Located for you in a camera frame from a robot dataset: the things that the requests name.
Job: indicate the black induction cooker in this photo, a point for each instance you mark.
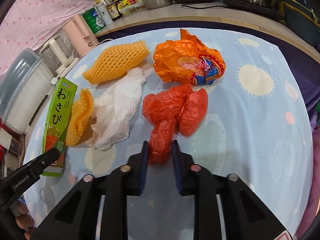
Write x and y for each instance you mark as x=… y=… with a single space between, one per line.
x=250 y=8

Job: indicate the white glass kettle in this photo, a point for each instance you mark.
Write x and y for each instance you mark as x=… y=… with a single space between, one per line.
x=56 y=57

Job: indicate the small white adapter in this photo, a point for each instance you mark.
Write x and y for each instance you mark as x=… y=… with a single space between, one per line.
x=54 y=80

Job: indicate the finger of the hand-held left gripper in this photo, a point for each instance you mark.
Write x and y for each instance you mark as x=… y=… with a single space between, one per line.
x=46 y=158

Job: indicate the red plastic bag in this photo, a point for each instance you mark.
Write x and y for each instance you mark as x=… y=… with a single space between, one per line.
x=170 y=105

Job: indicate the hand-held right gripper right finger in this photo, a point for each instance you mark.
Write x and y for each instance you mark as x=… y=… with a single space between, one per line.
x=176 y=160

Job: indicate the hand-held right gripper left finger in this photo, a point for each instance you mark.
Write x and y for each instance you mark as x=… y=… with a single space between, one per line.
x=144 y=160

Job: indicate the white canister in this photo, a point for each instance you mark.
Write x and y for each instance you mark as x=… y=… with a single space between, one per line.
x=103 y=15

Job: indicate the green tea canister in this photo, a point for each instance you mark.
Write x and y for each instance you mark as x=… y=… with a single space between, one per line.
x=90 y=21

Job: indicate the yellow basin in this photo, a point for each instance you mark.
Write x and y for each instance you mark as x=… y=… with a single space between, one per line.
x=300 y=5

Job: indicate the small yellow foam net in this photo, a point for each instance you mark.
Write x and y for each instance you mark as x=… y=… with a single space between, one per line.
x=80 y=120

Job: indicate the blue dotted tablecloth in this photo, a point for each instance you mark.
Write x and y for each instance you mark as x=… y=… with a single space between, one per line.
x=250 y=130

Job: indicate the large yellow foam net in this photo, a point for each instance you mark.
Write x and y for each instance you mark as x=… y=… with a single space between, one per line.
x=117 y=60

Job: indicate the green cardboard box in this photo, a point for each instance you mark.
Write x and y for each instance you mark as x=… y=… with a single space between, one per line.
x=60 y=110

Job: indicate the pink dotted cloth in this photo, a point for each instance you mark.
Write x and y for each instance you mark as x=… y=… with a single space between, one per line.
x=32 y=17

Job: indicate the clear plastic food container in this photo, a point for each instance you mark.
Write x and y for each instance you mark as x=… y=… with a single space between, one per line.
x=131 y=9

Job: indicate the yellow packet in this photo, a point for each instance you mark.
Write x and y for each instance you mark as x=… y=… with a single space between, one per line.
x=123 y=4

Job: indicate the dark teal basin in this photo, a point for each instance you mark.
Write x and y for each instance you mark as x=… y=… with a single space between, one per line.
x=300 y=22

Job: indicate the person's left hand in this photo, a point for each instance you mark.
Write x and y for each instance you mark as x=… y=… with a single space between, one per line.
x=25 y=221

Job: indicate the orange wrapper with blue print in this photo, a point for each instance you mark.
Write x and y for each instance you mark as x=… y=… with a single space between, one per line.
x=175 y=57

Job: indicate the dark sauce bottle white label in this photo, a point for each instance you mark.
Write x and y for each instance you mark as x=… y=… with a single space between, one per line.
x=113 y=11

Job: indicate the white container with grey lid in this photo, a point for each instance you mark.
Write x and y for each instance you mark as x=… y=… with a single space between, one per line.
x=25 y=92

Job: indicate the pink electric kettle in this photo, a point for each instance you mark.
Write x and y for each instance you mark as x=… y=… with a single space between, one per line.
x=77 y=36

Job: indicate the white paper towel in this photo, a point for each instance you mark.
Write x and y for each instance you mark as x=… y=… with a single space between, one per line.
x=117 y=105

